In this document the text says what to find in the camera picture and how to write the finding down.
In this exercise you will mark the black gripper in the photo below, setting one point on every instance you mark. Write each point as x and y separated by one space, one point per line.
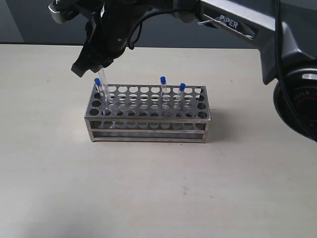
107 34

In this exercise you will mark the blue-capped tube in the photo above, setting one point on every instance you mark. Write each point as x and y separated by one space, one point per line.
104 85
164 93
179 97
99 87

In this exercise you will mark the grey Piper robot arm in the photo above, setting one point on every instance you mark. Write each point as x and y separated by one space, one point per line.
282 33

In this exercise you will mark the stainless steel test tube rack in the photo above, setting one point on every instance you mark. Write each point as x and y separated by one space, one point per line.
140 113

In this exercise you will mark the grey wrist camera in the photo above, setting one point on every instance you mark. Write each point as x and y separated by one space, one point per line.
66 10

